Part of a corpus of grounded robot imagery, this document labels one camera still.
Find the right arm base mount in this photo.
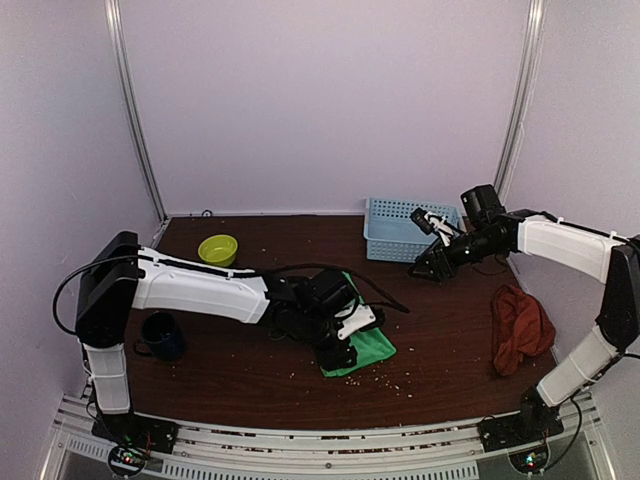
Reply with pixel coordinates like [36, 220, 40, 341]
[477, 413, 564, 452]

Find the light blue plastic basket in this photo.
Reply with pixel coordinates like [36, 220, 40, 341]
[363, 198, 465, 264]

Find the aluminium front rail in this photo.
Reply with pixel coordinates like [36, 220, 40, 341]
[39, 394, 616, 480]

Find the green plastic bowl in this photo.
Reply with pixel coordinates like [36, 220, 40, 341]
[197, 234, 238, 267]

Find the left aluminium frame post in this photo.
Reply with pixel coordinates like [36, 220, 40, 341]
[104, 0, 168, 222]

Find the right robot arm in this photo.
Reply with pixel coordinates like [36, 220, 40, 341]
[409, 184, 639, 442]

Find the right aluminium frame post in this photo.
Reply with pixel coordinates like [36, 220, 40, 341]
[494, 0, 547, 202]

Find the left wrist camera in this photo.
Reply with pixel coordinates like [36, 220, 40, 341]
[334, 305, 386, 340]

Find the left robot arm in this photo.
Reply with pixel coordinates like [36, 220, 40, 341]
[75, 231, 359, 444]

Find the dark blue mug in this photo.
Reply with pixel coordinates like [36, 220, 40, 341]
[133, 311, 187, 362]

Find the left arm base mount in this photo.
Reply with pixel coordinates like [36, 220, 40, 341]
[91, 414, 179, 454]

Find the green towel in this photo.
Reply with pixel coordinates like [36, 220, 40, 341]
[320, 289, 397, 378]

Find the brown towel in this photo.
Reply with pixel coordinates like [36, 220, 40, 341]
[490, 285, 556, 377]

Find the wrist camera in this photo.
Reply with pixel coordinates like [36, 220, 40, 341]
[410, 208, 464, 247]
[334, 305, 386, 340]

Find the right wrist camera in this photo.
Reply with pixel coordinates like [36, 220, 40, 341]
[410, 208, 464, 247]

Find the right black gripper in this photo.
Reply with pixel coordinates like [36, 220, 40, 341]
[408, 226, 503, 282]

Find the aluminium frame post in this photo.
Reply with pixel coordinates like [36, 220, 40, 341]
[104, 0, 168, 222]
[494, 0, 547, 202]

